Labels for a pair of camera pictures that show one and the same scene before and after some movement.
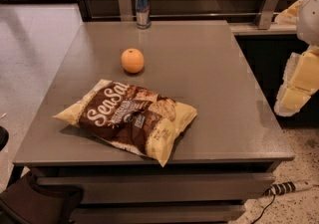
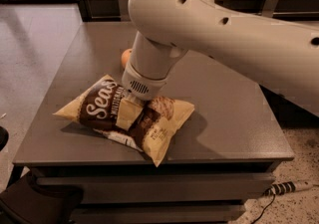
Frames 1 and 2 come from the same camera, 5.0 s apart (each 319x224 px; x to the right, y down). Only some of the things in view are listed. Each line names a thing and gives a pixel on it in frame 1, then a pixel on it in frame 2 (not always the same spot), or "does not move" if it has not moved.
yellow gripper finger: x=306 y=71 to x=128 y=114
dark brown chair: x=25 y=202 does not move
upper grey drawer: x=162 y=188 does not move
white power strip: x=280 y=188 does not move
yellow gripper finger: x=294 y=100 to x=137 y=100
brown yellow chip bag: x=131 y=118 does not move
